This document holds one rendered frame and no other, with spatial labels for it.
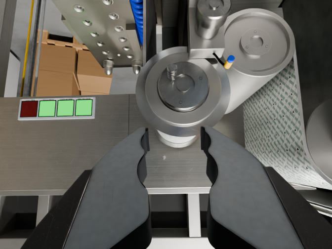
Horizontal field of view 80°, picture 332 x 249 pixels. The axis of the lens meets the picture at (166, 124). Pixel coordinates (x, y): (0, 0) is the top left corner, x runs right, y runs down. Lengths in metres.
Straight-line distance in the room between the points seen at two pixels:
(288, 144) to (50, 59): 2.34
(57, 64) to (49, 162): 1.80
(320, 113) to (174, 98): 0.22
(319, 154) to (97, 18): 0.51
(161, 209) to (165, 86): 0.50
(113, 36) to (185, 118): 0.37
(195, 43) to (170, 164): 0.40
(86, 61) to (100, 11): 1.95
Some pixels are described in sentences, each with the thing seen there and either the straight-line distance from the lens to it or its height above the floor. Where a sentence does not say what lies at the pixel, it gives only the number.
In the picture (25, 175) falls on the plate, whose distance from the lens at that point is 0.77.
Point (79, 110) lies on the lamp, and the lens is 0.70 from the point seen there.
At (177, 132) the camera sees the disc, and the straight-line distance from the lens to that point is 0.30.
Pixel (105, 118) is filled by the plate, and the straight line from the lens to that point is 0.67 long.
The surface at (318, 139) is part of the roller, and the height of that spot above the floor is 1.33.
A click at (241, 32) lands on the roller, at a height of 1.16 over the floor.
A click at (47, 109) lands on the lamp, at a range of 0.75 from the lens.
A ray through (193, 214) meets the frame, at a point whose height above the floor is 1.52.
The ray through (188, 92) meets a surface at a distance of 0.30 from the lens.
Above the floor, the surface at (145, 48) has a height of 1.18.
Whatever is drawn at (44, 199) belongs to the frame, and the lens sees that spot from 0.75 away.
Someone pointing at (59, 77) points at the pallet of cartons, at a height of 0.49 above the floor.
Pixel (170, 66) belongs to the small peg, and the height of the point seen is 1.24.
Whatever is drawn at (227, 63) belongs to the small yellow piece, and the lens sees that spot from 0.29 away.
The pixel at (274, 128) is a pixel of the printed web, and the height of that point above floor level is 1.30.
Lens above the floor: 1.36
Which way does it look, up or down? 10 degrees down
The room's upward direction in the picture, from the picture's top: 179 degrees clockwise
